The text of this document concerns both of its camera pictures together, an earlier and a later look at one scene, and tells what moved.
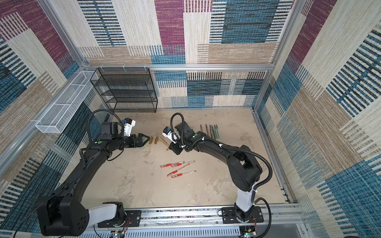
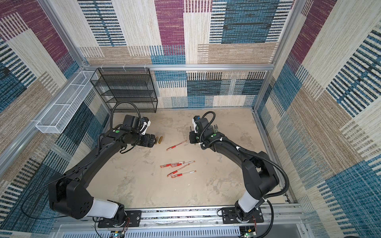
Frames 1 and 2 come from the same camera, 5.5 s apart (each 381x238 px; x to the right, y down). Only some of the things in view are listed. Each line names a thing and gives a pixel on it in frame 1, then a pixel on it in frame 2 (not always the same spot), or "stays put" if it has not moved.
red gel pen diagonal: [174, 172] stays put
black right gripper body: [177, 147] to [194, 137]
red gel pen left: [172, 164] stays put
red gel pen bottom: [174, 176] stays put
